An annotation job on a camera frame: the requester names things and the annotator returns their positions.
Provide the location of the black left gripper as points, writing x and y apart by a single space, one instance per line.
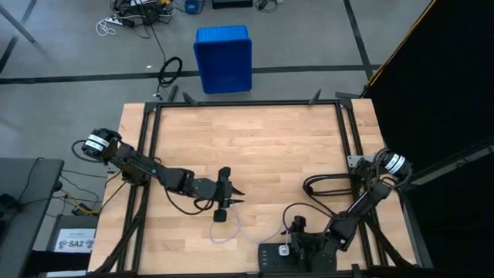
208 189

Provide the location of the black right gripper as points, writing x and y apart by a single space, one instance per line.
316 251

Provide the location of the white cube charger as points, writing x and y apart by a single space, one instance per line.
284 250

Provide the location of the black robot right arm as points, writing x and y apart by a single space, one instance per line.
363 201

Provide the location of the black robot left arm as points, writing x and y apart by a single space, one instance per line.
154 170

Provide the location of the black power strip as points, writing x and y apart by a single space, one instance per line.
270 258

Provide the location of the blue plastic bin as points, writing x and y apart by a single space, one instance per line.
224 58

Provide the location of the grey floor cabinet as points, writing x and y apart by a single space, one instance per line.
73 222

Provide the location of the white SA2 label sign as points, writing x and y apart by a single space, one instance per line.
75 240

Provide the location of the flat black box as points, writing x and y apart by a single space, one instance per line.
231 4

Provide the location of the small blue device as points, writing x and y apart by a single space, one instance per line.
191 5

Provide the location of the dark grey desk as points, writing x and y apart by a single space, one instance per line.
23 201

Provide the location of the white floor power strip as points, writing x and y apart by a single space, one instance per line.
115 20

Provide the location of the black panel yellow edge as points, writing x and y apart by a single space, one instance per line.
444 77

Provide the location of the black aluminium table frame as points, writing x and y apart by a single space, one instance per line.
247 103

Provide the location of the grey metal bracket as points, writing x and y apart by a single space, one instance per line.
355 160

